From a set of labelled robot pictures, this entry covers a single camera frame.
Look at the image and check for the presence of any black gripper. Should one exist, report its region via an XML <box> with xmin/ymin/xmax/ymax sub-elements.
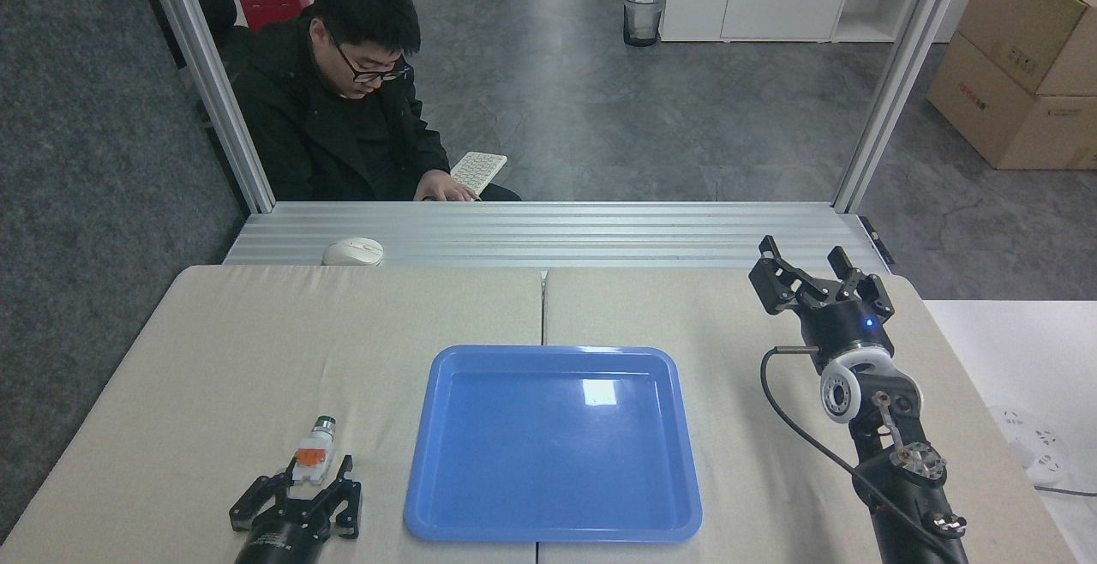
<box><xmin>748</xmin><ymin>236</ymin><xmax>896</xmax><ymax>371</ymax></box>
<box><xmin>229</xmin><ymin>454</ymin><xmax>363</xmax><ymax>564</ymax></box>

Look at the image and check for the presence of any white orange switch part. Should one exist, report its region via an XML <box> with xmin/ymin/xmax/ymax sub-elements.
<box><xmin>291</xmin><ymin>416</ymin><xmax>337</xmax><ymax>486</ymax></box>

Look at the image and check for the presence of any blue plastic tray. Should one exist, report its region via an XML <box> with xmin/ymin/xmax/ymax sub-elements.
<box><xmin>404</xmin><ymin>345</ymin><xmax>704</xmax><ymax>543</ymax></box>

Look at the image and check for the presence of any person's hand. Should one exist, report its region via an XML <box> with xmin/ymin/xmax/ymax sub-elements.
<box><xmin>413</xmin><ymin>171</ymin><xmax>479</xmax><ymax>202</ymax></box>

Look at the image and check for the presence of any white side table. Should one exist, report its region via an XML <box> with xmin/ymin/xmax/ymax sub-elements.
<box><xmin>924</xmin><ymin>300</ymin><xmax>1097</xmax><ymax>564</ymax></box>

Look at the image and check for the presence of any large cardboard box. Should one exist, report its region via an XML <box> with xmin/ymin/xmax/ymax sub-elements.
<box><xmin>926</xmin><ymin>31</ymin><xmax>1097</xmax><ymax>171</ymax></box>

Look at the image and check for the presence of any white computer mouse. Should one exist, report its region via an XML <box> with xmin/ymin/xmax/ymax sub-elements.
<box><xmin>322</xmin><ymin>237</ymin><xmax>385</xmax><ymax>267</ymax></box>

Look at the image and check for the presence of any white round power strip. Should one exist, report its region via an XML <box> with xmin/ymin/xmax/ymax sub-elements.
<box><xmin>990</xmin><ymin>405</ymin><xmax>1072</xmax><ymax>488</ymax></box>

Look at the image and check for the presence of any grey mesh trash bin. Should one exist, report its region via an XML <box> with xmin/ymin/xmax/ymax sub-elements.
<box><xmin>622</xmin><ymin>0</ymin><xmax>666</xmax><ymax>47</ymax></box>

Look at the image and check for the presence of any tilted cardboard box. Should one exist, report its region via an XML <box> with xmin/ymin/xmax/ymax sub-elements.
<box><xmin>957</xmin><ymin>0</ymin><xmax>1097</xmax><ymax>97</ymax></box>

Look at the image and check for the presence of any white keyboard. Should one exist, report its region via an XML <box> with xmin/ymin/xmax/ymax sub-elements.
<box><xmin>450</xmin><ymin>151</ymin><xmax>508</xmax><ymax>196</ymax></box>

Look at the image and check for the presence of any person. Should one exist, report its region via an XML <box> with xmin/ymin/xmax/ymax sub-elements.
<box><xmin>231</xmin><ymin>0</ymin><xmax>521</xmax><ymax>202</ymax></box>

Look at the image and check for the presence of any black rail end bracket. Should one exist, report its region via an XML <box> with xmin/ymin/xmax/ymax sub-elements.
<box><xmin>860</xmin><ymin>215</ymin><xmax>896</xmax><ymax>266</ymax></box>

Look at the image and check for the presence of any silver aluminium post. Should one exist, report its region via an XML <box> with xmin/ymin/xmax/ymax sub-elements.
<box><xmin>833</xmin><ymin>0</ymin><xmax>975</xmax><ymax>213</ymax></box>
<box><xmin>137</xmin><ymin>0</ymin><xmax>275</xmax><ymax>213</ymax></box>

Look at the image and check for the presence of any silver aluminium rail bed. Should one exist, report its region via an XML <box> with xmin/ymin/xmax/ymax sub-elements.
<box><xmin>223</xmin><ymin>201</ymin><xmax>892</xmax><ymax>273</ymax></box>

